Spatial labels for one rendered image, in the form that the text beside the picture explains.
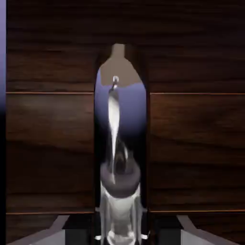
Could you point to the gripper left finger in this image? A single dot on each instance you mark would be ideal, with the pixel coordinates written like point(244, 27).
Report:
point(76, 233)

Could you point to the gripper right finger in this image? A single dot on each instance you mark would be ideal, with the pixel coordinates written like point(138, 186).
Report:
point(166, 233)

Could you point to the dark wood cabinet door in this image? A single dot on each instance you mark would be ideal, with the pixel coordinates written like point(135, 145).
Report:
point(214, 224)
point(47, 153)
point(47, 47)

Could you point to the dark wood cabinet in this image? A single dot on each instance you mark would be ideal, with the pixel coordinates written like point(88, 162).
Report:
point(191, 57)

